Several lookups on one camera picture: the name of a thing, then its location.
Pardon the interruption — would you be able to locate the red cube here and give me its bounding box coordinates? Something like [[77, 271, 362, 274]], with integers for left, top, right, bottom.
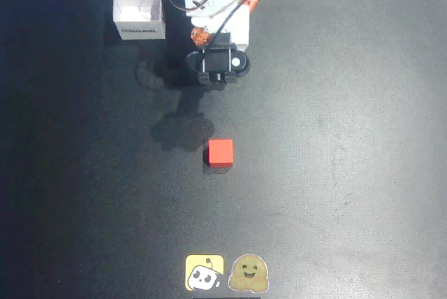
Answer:
[[207, 138, 234, 169]]

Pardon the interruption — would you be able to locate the white cardboard box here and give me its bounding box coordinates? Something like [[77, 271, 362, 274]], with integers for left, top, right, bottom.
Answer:
[[112, 0, 167, 41]]

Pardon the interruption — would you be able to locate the black gripper-mounted webcam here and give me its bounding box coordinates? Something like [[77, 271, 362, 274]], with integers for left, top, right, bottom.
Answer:
[[186, 32, 251, 91]]

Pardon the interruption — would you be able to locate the hugging face emoji sticker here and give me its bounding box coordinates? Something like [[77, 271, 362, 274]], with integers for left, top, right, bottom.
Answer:
[[228, 253, 270, 293]]

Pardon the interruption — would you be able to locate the yellow robot face sticker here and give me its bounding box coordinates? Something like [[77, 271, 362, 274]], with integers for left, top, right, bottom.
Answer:
[[184, 254, 225, 292]]

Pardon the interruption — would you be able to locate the black camera cable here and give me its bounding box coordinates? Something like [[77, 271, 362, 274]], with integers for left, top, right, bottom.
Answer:
[[202, 0, 256, 55]]

